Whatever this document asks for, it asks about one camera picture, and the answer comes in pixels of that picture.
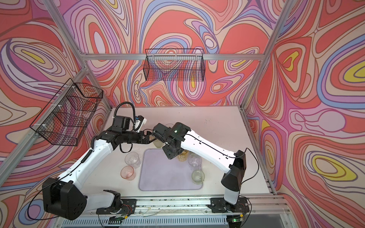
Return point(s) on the pale green textured cup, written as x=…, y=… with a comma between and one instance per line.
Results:
x=198, y=177

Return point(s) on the clear faceted glass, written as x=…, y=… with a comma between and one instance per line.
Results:
x=195, y=162

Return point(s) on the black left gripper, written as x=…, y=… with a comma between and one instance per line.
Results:
x=146, y=140

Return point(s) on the black wire basket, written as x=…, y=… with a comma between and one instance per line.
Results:
x=174, y=64
x=65, y=121

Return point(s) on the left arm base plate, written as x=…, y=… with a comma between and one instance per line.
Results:
x=121, y=207

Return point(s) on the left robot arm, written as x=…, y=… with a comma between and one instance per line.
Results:
x=62, y=196

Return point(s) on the tall pale green cup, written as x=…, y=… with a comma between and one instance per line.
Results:
x=158, y=144

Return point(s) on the pink cup front left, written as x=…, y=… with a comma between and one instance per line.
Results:
x=128, y=173

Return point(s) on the yellow smooth cup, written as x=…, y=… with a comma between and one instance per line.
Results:
x=183, y=156

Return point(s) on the lavender plastic tray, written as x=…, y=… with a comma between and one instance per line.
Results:
x=158, y=173

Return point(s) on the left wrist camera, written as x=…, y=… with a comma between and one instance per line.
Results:
x=126, y=124

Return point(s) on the black wire basket left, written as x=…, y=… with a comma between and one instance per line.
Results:
x=65, y=121

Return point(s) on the clear glass left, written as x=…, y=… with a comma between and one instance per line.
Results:
x=133, y=159

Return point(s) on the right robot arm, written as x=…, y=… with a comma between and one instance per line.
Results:
x=232, y=164

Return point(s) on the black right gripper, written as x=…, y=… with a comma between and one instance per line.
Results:
x=169, y=155

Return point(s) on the black wire basket back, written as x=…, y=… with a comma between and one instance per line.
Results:
x=174, y=64

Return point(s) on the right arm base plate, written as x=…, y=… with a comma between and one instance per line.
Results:
x=229, y=205

